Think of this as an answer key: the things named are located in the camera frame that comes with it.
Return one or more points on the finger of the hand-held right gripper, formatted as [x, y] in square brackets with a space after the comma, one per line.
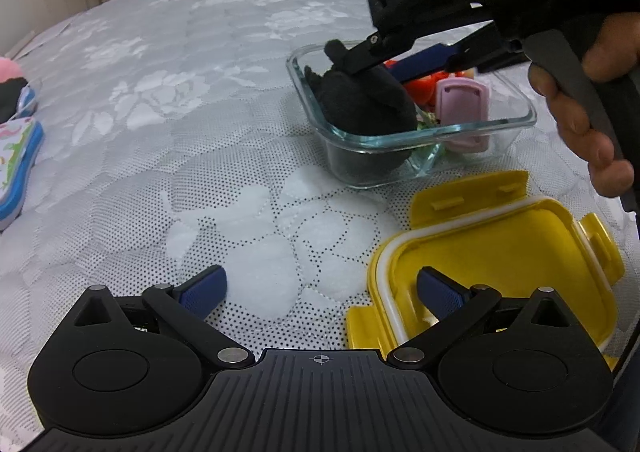
[425, 57]
[367, 56]

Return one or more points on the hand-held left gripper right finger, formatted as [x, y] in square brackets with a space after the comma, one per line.
[440, 294]

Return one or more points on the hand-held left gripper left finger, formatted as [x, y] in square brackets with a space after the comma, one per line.
[205, 288]

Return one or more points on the red hooded doll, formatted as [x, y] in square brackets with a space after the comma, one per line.
[425, 86]

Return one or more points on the black plush toy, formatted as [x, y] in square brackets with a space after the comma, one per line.
[365, 101]

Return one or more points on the pink toy phone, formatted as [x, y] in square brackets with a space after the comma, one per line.
[462, 101]

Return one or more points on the yellow container lid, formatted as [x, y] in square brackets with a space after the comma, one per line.
[480, 242]

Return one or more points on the glass divided container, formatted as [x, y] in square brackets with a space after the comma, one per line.
[500, 131]

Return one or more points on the person's right hand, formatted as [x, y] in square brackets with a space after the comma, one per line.
[575, 129]

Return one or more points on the blue printed tin box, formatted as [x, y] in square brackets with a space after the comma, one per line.
[17, 166]

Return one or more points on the small blue tin box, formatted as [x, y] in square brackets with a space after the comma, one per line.
[29, 99]

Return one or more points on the black cloth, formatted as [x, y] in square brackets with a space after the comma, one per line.
[9, 99]

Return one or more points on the pink plush toy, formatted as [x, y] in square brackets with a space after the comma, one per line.
[10, 69]

